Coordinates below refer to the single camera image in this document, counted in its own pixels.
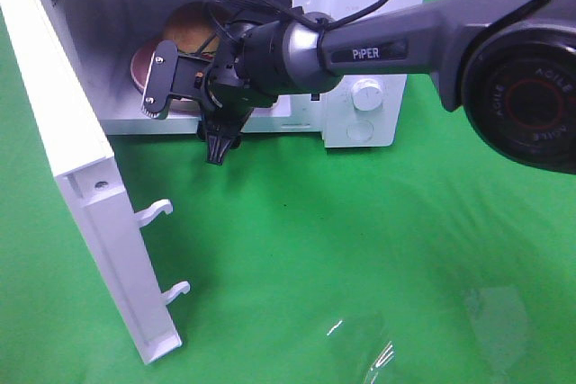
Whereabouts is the white microwave knob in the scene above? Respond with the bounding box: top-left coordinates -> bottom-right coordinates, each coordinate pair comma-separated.
351,78 -> 383,112

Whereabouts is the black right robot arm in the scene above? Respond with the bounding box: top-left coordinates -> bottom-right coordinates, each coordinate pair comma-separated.
141,0 -> 575,174

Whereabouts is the round microwave door button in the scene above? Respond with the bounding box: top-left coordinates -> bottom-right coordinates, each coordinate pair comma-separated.
346,121 -> 374,142

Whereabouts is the pink plate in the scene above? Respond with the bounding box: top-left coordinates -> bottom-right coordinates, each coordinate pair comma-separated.
130,37 -> 202,113

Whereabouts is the green table mat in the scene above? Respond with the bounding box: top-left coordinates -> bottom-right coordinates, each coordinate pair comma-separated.
0,0 -> 576,384

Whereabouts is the burger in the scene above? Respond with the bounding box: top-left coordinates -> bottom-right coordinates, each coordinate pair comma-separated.
162,2 -> 220,58

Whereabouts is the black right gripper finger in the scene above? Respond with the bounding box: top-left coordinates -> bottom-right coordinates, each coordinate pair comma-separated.
141,40 -> 178,120
196,109 -> 252,165

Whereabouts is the white microwave door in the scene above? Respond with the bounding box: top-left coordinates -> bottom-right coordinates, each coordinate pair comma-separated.
1,0 -> 190,364

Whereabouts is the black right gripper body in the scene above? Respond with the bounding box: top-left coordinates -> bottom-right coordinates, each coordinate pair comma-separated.
193,20 -> 278,112

